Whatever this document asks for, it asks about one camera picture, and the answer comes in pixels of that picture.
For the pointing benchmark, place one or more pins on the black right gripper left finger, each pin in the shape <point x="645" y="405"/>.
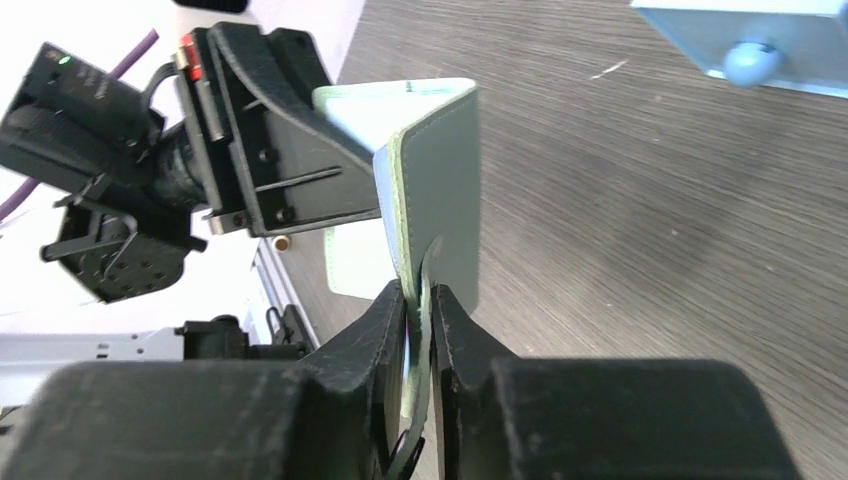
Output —
<point x="331" y="415"/>

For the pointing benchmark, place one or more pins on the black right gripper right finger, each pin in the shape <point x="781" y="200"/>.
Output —
<point x="501" y="416"/>

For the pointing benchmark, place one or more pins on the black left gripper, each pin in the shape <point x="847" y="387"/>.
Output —
<point x="268" y="161"/>

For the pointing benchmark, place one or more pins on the mint green card holder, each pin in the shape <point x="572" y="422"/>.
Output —
<point x="425" y="136"/>

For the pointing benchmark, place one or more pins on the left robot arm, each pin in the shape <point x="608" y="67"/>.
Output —
<point x="121" y="158"/>

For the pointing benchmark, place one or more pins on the small beige peg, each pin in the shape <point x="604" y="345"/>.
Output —
<point x="281" y="243"/>

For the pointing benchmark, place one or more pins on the blue three-compartment tray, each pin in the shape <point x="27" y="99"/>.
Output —
<point x="795" y="45"/>

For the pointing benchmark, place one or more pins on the aluminium frame rail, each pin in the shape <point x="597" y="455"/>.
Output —
<point x="276" y="314"/>

